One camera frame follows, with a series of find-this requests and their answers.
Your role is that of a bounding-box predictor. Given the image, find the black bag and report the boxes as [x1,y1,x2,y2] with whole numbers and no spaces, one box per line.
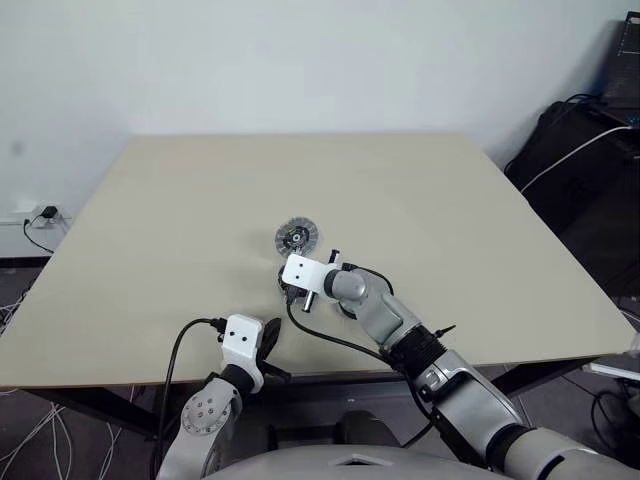
[504,99,640,301]

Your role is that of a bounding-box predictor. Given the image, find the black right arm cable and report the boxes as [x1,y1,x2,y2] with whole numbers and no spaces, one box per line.
[285,294,436,449]

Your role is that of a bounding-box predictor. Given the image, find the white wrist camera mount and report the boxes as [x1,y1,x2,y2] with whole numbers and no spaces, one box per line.
[218,313,267,395]
[282,253,332,292]

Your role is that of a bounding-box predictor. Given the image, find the round silver black disc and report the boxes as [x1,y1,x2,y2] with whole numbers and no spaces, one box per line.
[273,215,318,257]

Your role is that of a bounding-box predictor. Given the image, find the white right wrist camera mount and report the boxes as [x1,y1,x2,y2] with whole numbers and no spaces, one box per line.
[282,253,332,292]

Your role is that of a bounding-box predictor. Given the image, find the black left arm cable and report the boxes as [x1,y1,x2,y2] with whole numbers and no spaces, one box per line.
[158,317,226,451]

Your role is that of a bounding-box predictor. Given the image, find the white cable on bag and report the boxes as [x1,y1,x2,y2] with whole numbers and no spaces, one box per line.
[519,124,629,194]

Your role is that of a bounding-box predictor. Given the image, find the white wall cable trunking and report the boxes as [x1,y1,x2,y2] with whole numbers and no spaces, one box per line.
[0,199,71,230]

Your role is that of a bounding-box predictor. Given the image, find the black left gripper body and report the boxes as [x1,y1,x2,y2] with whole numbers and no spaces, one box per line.
[255,345,275,377]

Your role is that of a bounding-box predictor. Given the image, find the white floor cable tangle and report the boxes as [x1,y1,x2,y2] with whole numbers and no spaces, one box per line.
[0,289,29,341]
[0,397,124,480]

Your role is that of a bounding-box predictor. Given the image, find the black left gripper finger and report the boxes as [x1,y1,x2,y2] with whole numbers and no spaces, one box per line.
[262,362,292,384]
[259,318,283,359]

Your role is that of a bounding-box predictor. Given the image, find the black metal table frame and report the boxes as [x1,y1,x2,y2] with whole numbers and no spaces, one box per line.
[0,357,609,444]

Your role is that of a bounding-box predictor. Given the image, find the black equipment rack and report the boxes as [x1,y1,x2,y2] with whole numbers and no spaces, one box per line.
[602,17,640,131]

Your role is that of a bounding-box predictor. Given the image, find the dark rounded shape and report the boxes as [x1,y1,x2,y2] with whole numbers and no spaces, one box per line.
[335,410,401,449]

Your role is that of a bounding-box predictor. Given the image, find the grey robot torso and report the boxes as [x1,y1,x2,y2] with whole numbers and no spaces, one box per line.
[199,438,506,480]

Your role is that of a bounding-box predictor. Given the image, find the black adapter cable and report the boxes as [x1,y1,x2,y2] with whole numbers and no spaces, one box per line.
[22,212,56,254]

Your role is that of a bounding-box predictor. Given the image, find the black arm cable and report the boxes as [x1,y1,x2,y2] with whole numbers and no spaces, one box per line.
[285,294,436,449]
[158,317,226,451]

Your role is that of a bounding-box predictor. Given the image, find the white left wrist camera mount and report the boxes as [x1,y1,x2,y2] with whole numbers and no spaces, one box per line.
[218,313,267,395]

